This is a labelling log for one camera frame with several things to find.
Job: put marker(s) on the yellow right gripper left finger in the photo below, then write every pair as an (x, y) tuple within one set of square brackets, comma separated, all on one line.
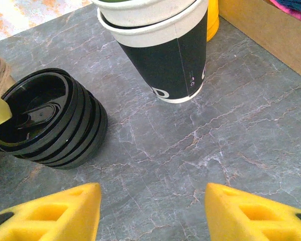
[(52, 221)]

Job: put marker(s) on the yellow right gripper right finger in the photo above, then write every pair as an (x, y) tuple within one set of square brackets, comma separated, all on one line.
[(253, 221)]

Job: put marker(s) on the black plastic cup lid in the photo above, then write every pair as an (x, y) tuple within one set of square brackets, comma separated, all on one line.
[(94, 130), (78, 118), (86, 125), (102, 130), (40, 105)]

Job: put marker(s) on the black and white paper cup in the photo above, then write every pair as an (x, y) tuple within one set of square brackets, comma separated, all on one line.
[(160, 70), (140, 15)]

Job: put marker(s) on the brown cardboard box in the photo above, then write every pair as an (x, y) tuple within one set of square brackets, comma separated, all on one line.
[(266, 35)]

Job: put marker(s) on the yellow metal bucket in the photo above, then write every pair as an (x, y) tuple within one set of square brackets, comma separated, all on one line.
[(212, 20)]

